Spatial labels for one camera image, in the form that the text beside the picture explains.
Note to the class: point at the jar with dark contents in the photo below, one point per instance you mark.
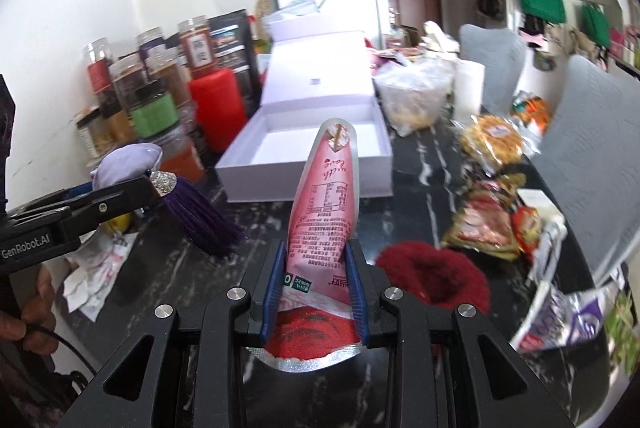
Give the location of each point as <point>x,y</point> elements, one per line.
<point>129,83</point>

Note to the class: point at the yellow lemon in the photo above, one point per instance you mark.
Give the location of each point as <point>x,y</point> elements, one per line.
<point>119,223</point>

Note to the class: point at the pink snack packet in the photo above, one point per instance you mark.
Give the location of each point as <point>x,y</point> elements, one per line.
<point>325,203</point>

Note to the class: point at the green label jar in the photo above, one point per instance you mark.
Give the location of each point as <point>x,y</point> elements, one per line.
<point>155,113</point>

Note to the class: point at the white cloth bag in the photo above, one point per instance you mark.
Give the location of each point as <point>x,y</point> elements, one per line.
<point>440,40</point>

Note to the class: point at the spice bottle with black lid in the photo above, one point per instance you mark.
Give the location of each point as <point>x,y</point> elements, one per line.
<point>107,133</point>

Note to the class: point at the waffle packet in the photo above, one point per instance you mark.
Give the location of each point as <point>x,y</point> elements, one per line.
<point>492,140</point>

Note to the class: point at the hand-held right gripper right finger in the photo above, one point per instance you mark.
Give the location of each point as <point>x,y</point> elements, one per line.
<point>356,290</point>

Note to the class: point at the black pouch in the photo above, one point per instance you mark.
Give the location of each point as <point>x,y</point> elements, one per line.
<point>235,43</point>

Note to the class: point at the red furry scrunchie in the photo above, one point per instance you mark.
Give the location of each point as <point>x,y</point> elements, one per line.
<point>440,273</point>

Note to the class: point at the jar with white label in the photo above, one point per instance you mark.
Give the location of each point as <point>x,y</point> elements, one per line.
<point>199,48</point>

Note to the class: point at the pink food tray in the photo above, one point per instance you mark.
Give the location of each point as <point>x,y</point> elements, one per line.
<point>400,54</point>

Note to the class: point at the crumpled white printed wrapper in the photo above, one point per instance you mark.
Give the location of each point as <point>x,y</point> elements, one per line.
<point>97,273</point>

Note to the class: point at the red canister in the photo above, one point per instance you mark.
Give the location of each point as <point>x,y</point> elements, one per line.
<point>217,108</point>

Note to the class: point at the jar with brown contents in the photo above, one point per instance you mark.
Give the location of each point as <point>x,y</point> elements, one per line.
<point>172,75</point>

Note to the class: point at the large grey chair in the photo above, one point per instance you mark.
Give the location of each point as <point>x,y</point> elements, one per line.
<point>585,148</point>

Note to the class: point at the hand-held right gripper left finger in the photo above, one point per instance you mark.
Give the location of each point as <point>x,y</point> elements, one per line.
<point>274,290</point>

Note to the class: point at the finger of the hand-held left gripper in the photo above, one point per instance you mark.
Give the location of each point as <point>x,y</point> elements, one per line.
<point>82,191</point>
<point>110,205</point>

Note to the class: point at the lavender sachet with purple tassel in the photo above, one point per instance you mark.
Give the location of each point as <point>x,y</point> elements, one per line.
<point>125,160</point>

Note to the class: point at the orange snack packet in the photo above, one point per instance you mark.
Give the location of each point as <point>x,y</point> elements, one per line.
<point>530,230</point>

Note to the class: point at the green and red cereal packet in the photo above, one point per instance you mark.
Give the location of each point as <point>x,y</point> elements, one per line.
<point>482,223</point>

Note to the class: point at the jar with red label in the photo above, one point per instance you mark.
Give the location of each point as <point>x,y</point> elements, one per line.
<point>97,68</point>

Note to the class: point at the white gift box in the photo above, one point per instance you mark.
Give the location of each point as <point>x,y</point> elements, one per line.
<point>320,78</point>

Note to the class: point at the white and purple packet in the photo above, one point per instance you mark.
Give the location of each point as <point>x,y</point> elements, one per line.
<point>565,318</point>

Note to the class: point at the small grey chair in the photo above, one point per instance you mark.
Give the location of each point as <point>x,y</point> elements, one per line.
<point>492,58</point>

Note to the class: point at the plastic bag with food bowl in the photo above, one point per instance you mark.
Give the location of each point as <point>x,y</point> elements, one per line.
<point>412,98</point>

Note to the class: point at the person's left hand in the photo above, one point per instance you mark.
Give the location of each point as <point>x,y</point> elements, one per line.
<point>40,303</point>

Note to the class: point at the large jar with orange contents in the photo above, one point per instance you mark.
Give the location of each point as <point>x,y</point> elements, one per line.
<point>180,155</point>

